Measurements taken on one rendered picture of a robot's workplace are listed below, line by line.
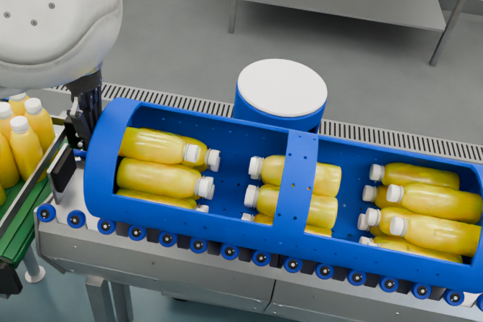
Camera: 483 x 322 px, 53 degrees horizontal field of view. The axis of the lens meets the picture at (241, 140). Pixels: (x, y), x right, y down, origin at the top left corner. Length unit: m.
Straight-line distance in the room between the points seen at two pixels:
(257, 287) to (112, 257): 0.37
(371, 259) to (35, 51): 0.88
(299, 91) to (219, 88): 1.66
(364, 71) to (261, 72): 2.05
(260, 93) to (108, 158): 0.59
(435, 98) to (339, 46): 0.79
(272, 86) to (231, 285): 0.61
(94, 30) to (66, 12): 0.02
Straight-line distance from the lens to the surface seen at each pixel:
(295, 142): 1.03
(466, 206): 1.17
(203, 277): 1.23
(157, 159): 1.08
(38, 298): 2.26
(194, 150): 1.06
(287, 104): 1.43
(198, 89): 3.09
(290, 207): 0.98
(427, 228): 1.10
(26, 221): 1.34
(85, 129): 1.03
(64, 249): 1.31
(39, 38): 0.27
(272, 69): 1.55
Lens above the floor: 1.94
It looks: 44 degrees down
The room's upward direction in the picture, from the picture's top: 8 degrees clockwise
